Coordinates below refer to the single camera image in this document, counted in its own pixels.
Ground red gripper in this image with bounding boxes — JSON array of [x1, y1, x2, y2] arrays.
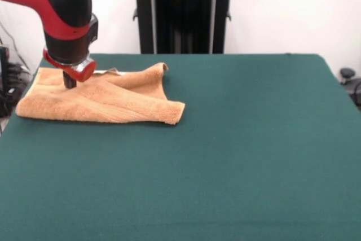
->
[[42, 48, 98, 89]]

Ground tan terry towel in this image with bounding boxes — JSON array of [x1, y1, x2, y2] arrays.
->
[[16, 62, 186, 126]]

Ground black power strip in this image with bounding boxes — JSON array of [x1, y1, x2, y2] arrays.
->
[[7, 63, 32, 103]]

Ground black chair caster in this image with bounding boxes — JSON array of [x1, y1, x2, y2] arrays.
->
[[340, 68, 356, 85]]

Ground black chair base leg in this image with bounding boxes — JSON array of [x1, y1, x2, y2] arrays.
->
[[346, 78, 361, 109]]

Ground grey cable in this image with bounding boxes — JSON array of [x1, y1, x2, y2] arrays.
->
[[0, 22, 30, 72]]

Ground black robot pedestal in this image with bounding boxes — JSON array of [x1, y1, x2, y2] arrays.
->
[[123, 0, 243, 55]]

